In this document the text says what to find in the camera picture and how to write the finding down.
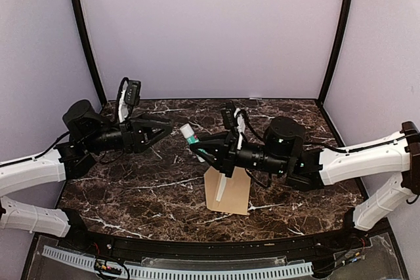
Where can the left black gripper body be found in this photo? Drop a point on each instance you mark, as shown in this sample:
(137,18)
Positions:
(128,138)

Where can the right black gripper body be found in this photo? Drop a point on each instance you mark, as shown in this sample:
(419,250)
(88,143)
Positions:
(229,151)

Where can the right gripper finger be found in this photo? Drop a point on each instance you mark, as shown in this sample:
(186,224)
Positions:
(210,142)
(213,156)

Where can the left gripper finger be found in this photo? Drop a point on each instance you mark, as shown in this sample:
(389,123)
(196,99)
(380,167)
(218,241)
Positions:
(149,122)
(146,137)

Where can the green white glue stick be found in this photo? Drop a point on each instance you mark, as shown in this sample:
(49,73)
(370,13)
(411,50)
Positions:
(189,134)

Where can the brown kraft paper envelope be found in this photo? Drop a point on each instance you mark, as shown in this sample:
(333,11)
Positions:
(235,199)

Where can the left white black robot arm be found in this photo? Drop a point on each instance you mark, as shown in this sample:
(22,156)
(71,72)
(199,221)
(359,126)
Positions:
(90,135)

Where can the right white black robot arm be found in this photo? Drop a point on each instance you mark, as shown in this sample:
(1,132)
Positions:
(282,153)

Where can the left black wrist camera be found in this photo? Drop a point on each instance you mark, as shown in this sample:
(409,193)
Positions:
(128,96)

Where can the black curved front rail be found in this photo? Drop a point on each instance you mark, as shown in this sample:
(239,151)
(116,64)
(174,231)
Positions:
(320,246)

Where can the white slotted cable duct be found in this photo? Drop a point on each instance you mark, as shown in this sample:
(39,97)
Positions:
(159,268)

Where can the left black frame post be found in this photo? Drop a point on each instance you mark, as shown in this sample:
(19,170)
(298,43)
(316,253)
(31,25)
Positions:
(88,51)

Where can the black frame post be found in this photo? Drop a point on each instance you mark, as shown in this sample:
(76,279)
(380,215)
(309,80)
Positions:
(88,51)
(335,51)

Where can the right black frame post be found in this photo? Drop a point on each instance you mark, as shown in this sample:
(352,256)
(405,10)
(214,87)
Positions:
(335,51)

